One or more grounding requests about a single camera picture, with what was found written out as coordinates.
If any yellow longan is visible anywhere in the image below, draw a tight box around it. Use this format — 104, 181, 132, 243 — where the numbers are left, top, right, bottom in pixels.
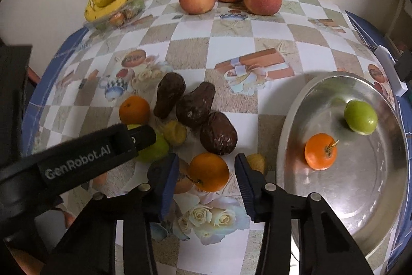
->
162, 120, 188, 146
246, 153, 267, 175

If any white power strip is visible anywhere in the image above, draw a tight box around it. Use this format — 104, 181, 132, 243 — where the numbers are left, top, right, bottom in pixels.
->
375, 45, 407, 97

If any green jujube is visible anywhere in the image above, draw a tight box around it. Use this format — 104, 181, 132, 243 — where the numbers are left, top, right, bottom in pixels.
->
344, 100, 378, 135
127, 123, 170, 163

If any dark brown avocado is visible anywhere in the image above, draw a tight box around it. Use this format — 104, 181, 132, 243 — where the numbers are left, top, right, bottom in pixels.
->
153, 72, 186, 120
200, 111, 238, 156
175, 82, 216, 129

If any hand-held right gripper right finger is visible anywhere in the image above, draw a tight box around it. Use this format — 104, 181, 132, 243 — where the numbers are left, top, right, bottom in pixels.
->
234, 153, 375, 275

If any round metal tray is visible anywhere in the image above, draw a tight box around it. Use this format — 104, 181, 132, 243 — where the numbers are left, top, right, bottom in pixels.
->
276, 71, 409, 259

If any yellow banana bunch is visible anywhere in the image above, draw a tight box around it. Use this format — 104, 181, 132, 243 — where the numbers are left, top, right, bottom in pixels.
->
84, 0, 147, 22

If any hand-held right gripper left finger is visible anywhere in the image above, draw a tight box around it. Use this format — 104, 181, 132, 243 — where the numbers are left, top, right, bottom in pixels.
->
45, 153, 180, 275

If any clear plastic container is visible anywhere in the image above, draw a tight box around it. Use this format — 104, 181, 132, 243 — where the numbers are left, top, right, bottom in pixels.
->
83, 0, 146, 31

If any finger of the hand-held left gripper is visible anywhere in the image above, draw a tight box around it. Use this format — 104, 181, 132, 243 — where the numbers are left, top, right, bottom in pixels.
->
127, 124, 157, 153

